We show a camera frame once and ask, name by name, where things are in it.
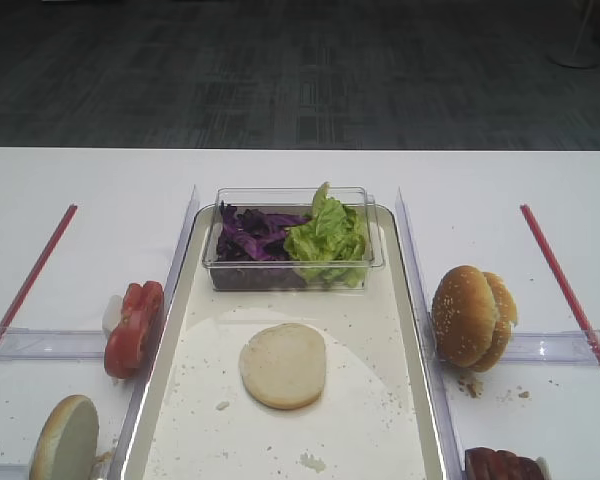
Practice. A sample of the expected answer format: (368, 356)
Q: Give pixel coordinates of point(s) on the green lettuce pile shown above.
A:
(334, 233)

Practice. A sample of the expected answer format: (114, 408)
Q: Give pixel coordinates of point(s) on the white plastic tomato pusher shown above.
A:
(112, 314)

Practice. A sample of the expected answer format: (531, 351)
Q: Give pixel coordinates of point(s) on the red tomato slices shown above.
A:
(127, 343)

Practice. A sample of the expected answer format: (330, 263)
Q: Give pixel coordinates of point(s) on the brown meat patty slices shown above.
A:
(483, 463)

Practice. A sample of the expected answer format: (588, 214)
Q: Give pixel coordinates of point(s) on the clear plastic salad container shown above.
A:
(282, 275)

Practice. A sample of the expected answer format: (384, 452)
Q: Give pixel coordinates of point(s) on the purple cabbage leaves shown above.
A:
(254, 235)

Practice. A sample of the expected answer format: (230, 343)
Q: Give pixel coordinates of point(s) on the bottom bun slice on tray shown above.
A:
(284, 367)

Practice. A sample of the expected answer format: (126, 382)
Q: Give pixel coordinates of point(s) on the sesame bun front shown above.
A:
(464, 315)

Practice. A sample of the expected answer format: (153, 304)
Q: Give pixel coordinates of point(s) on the sesame bun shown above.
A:
(464, 315)
(508, 318)

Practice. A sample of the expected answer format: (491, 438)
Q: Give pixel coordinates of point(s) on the white metal serving tray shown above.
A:
(372, 420)

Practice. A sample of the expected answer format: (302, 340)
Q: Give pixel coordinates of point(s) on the sesame bun rear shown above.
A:
(508, 318)

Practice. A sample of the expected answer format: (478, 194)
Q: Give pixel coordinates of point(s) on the right red strip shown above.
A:
(577, 310)

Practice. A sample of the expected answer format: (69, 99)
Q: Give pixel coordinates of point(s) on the red strip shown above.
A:
(577, 310)
(32, 276)

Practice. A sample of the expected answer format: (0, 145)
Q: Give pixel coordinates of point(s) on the left red strip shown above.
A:
(32, 276)

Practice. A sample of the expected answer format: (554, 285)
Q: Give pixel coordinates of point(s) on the upright bun half left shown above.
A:
(66, 446)

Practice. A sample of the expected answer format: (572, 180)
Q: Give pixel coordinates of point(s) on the white plastic patty pusher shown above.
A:
(543, 466)

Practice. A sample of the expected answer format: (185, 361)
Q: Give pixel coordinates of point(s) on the right long clear rail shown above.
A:
(450, 459)

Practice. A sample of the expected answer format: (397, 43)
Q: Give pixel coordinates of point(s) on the long clear rail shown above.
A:
(136, 436)
(450, 459)

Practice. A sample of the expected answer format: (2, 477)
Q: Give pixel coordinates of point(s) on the left long clear rail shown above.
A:
(136, 436)

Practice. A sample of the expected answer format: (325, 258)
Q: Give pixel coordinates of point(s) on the upper left clear cross rail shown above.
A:
(32, 344)

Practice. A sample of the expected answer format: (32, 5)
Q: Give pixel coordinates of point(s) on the clear cross rail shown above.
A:
(14, 472)
(580, 348)
(32, 344)

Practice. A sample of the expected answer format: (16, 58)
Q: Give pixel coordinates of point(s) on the upper right clear cross rail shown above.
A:
(580, 348)

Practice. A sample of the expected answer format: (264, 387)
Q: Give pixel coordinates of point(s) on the lower left clear cross rail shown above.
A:
(14, 472)

